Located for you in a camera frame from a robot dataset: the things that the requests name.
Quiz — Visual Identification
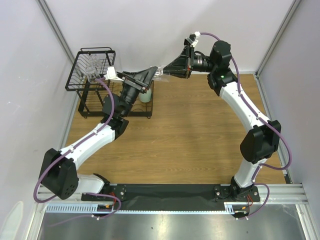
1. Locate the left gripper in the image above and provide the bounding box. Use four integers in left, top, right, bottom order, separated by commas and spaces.
120, 67, 158, 118

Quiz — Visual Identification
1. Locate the small clear cup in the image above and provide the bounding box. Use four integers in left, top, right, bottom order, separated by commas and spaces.
85, 66, 100, 84
152, 68, 171, 83
88, 54, 102, 70

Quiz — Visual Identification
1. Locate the green plastic cup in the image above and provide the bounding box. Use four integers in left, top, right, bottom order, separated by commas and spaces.
138, 89, 152, 103

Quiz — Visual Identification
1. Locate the clear plastic cup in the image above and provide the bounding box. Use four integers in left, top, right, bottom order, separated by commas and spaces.
139, 93, 149, 102

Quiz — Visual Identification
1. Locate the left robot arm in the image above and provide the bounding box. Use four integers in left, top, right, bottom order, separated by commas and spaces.
33, 66, 158, 203

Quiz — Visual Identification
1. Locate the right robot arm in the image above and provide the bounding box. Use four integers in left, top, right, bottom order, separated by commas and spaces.
163, 39, 281, 201

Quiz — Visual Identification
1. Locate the black base mat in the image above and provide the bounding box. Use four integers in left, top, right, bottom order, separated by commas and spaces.
120, 195, 247, 212

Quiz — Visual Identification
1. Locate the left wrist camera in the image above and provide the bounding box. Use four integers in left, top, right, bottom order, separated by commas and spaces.
104, 66, 124, 83

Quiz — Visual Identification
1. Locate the black wire dish rack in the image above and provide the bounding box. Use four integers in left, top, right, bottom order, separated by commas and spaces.
64, 46, 155, 120

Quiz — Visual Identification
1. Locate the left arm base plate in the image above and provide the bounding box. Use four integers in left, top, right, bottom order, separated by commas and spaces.
81, 184, 126, 202

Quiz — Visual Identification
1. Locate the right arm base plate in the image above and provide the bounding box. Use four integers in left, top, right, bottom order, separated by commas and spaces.
214, 185, 261, 203

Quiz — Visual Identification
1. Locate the aluminium frame rail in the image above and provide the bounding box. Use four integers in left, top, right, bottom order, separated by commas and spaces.
34, 182, 310, 205

